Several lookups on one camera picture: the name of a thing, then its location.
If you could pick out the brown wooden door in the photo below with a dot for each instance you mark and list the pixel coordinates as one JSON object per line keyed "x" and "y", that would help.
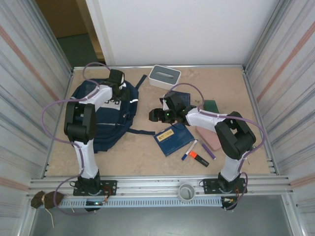
{"x": 61, "y": 19}

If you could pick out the thin aluminium frame rail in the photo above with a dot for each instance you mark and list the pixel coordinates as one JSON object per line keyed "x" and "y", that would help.
{"x": 209, "y": 66}

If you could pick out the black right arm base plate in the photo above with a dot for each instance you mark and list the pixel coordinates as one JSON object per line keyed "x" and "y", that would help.
{"x": 209, "y": 185}

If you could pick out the white marker with blue cap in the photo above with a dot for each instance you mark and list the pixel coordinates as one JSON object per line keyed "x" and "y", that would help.
{"x": 189, "y": 150}

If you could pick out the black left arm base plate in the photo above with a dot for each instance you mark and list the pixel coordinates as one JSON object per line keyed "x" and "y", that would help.
{"x": 110, "y": 186}

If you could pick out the navy notebook with gold label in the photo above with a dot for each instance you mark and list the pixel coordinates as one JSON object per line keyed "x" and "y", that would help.
{"x": 172, "y": 143}

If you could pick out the aluminium side frame rail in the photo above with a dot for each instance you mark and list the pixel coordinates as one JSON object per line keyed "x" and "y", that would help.
{"x": 261, "y": 123}
{"x": 59, "y": 123}

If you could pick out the pink eraser block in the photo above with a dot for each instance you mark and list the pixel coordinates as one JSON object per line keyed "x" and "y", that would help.
{"x": 208, "y": 137}

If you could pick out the dark green case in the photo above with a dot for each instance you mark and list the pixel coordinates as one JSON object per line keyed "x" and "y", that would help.
{"x": 211, "y": 106}

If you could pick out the orange black highlighter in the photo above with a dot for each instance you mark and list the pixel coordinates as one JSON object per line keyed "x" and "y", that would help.
{"x": 200, "y": 159}

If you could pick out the plain navy notebook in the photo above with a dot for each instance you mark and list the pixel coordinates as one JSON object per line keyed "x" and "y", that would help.
{"x": 185, "y": 98}

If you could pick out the navy blue backpack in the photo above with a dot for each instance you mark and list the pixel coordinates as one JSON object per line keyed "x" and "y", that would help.
{"x": 110, "y": 123}

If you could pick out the long aluminium frame rail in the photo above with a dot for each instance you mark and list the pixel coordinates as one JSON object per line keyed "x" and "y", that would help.
{"x": 152, "y": 183}

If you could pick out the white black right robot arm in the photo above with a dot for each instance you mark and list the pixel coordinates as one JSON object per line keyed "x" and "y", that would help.
{"x": 233, "y": 162}

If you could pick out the white grey tissue box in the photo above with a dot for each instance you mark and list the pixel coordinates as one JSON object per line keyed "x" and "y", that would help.
{"x": 164, "y": 76}

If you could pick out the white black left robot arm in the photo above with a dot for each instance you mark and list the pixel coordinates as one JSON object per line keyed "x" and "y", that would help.
{"x": 85, "y": 157}

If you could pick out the brown cloth bundle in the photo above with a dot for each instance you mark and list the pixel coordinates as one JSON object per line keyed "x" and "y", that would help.
{"x": 49, "y": 200}

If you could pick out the purple pen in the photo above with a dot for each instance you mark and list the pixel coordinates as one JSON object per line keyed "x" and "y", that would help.
{"x": 208, "y": 150}

